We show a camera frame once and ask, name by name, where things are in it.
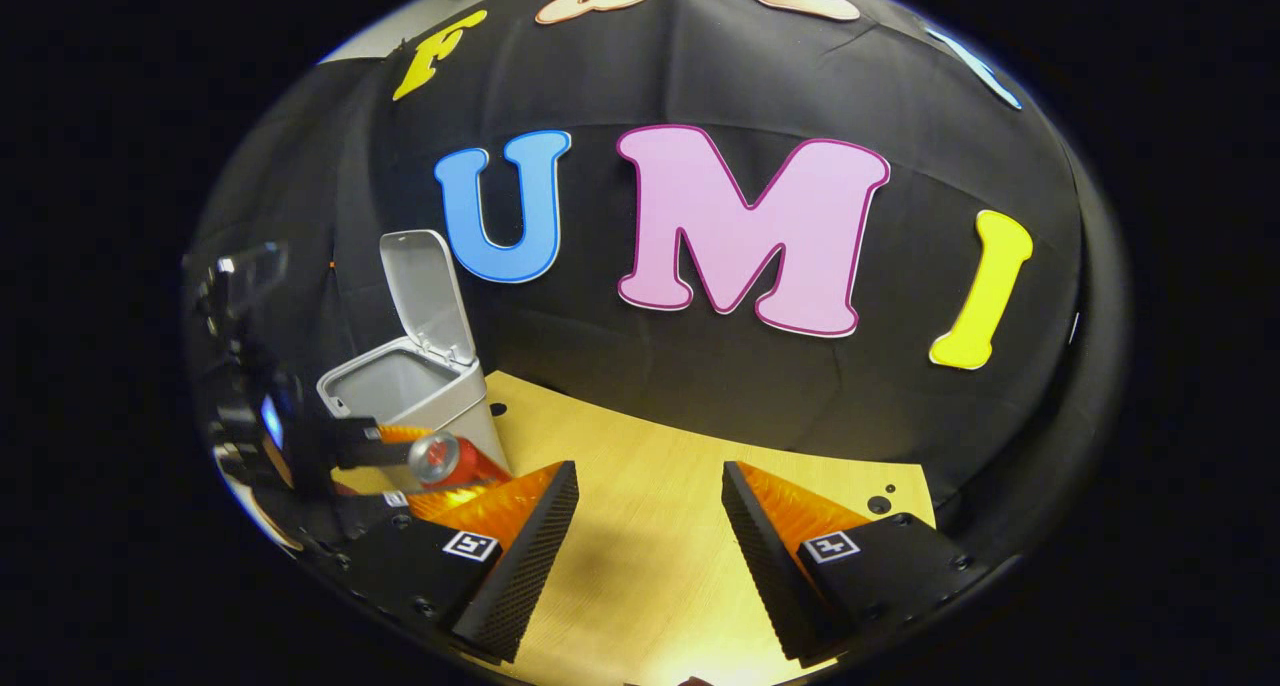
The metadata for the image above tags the red pop can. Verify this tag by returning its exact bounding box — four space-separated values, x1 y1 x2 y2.
408 431 511 487

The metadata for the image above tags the black backdrop cloth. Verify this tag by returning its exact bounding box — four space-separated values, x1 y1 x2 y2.
185 0 1086 497

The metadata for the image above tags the wooden desktop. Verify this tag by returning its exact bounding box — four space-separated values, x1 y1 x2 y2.
330 369 936 686

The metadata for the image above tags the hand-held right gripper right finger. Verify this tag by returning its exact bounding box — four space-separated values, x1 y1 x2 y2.
720 460 976 669

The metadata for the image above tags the white desktop garbage bin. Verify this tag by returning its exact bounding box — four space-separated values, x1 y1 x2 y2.
317 229 513 492

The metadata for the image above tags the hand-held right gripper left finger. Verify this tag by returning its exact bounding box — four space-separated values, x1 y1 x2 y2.
335 459 581 665

